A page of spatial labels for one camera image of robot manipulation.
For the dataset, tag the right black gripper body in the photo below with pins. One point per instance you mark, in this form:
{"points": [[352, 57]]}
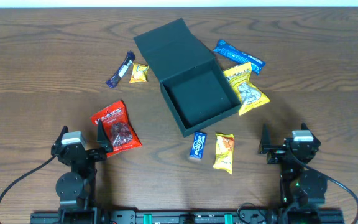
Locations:
{"points": [[277, 154]]}

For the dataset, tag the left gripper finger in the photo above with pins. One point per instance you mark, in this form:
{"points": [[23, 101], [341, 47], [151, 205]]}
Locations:
{"points": [[58, 141], [102, 138]]}

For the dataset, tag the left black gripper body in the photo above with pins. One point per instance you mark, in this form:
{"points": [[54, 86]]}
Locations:
{"points": [[91, 154]]}

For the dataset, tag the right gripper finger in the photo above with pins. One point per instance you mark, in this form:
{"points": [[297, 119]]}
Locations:
{"points": [[265, 144], [304, 126]]}

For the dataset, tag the red candy bag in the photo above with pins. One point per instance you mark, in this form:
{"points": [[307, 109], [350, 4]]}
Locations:
{"points": [[117, 127]]}

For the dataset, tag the large yellow snack bag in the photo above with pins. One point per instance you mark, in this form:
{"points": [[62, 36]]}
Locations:
{"points": [[249, 95]]}

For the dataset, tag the dark green box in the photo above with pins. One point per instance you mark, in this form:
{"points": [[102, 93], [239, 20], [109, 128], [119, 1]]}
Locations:
{"points": [[191, 80]]}

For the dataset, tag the blue snack bar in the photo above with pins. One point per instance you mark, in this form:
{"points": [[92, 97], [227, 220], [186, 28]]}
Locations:
{"points": [[229, 51]]}

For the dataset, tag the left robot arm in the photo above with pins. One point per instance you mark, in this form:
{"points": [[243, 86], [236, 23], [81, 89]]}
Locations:
{"points": [[76, 189]]}

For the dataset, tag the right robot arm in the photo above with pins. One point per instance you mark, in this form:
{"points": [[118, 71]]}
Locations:
{"points": [[298, 185]]}

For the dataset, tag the blue eclipse gum pack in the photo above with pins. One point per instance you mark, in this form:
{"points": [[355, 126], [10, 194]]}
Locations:
{"points": [[198, 145]]}

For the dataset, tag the yellow orange snack packet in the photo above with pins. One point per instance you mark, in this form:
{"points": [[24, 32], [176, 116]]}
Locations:
{"points": [[224, 152]]}

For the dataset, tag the small yellow candy packet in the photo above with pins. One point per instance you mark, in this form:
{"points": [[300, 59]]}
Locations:
{"points": [[139, 73]]}

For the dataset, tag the dark blue candy bar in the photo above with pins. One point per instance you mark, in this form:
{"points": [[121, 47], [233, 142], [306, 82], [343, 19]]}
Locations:
{"points": [[121, 71]]}

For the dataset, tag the black mounting rail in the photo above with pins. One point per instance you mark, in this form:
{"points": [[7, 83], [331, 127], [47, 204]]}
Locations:
{"points": [[243, 216]]}

